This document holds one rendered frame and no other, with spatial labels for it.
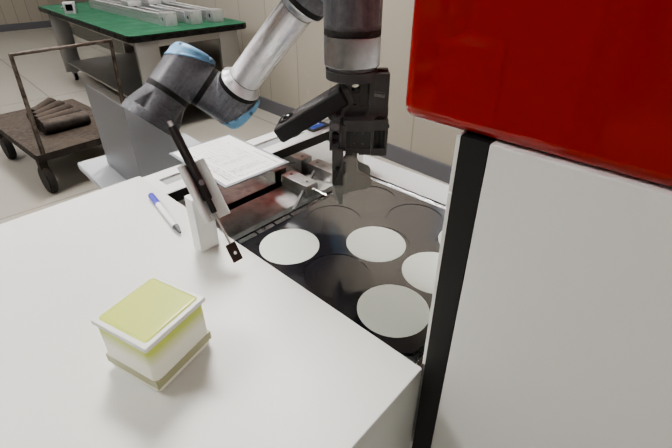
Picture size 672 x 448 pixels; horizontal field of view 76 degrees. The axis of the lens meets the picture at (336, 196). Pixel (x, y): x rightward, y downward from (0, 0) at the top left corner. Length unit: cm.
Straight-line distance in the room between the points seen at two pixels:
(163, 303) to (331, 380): 18
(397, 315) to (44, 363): 41
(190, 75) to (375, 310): 81
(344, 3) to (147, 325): 41
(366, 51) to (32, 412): 51
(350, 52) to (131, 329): 39
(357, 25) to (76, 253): 49
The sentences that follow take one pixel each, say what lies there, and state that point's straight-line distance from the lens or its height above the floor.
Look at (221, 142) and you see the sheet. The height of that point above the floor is 97.
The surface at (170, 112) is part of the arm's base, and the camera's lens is 118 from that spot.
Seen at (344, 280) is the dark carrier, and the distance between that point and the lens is 66.
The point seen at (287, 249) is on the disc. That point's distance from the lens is 72.
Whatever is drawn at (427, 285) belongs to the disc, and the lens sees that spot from 66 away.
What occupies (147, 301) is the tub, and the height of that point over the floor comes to 103.
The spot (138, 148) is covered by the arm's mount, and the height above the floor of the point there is 95.
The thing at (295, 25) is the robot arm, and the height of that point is 118.
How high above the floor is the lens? 133
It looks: 30 degrees down
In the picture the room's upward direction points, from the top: straight up
